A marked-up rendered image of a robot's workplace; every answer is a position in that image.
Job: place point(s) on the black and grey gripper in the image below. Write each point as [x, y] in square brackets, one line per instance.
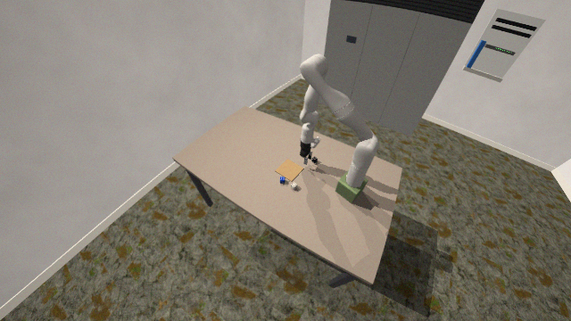
[306, 144]

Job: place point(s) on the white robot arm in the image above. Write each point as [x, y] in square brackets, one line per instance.
[345, 112]

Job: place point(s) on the tan square mat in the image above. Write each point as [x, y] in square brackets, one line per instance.
[289, 170]

